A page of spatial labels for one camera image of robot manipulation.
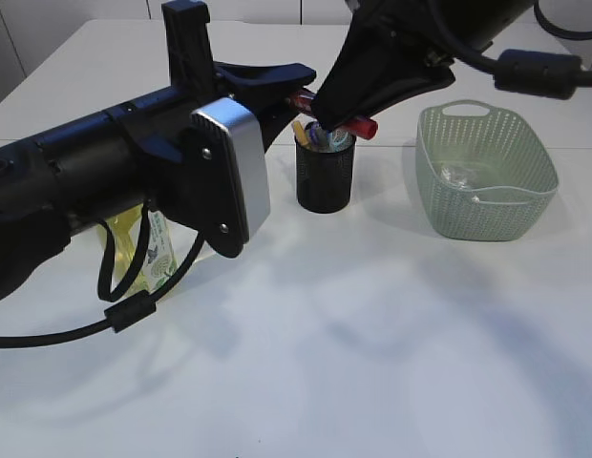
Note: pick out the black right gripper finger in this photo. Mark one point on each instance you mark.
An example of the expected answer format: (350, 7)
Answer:
(389, 56)

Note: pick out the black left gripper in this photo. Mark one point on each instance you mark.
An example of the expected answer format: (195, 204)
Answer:
(142, 155)

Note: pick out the red glitter pen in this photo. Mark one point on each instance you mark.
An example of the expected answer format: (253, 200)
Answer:
(359, 126)

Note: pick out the pink scissors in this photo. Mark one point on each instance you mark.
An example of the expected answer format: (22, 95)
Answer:
(339, 140)

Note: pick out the gold glitter pen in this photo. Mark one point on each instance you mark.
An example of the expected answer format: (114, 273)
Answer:
(300, 134)

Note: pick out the blue scissors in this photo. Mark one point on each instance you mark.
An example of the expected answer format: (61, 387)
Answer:
(318, 136)

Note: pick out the clear plastic sheet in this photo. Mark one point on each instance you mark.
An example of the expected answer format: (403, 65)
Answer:
(457, 175)

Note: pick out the yellow tea bottle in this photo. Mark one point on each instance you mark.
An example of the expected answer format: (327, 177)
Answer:
(137, 254)

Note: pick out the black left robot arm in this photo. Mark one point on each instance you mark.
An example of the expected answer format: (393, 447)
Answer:
(52, 188)

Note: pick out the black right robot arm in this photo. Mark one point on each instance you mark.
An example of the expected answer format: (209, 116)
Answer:
(466, 28)

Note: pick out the black mesh pen holder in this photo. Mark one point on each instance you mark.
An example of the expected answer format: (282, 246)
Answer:
(324, 179)

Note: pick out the green woven plastic basket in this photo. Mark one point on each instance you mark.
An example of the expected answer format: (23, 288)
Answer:
(517, 178)

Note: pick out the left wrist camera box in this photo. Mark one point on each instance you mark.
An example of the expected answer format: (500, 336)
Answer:
(227, 179)

